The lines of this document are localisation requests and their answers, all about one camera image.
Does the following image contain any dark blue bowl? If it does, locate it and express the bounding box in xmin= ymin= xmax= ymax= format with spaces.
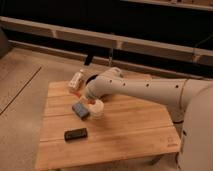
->
xmin=86 ymin=74 xmax=98 ymax=84

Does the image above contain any white ceramic cup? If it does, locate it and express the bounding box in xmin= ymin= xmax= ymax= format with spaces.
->
xmin=88 ymin=99 xmax=104 ymax=119

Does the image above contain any black rectangular remote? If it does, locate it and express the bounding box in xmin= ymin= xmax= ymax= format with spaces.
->
xmin=64 ymin=128 xmax=87 ymax=141

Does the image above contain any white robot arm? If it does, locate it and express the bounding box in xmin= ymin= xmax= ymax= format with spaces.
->
xmin=85 ymin=67 xmax=213 ymax=171

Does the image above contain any long wooden shelf rail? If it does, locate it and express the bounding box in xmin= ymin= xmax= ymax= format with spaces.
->
xmin=0 ymin=16 xmax=213 ymax=66

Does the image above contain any white small bottle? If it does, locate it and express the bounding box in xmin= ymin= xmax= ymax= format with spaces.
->
xmin=68 ymin=69 xmax=84 ymax=92

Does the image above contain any blue sponge block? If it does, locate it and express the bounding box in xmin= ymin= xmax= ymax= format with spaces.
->
xmin=72 ymin=102 xmax=90 ymax=119

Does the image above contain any wooden table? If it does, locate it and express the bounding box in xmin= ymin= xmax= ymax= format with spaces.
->
xmin=35 ymin=81 xmax=180 ymax=171

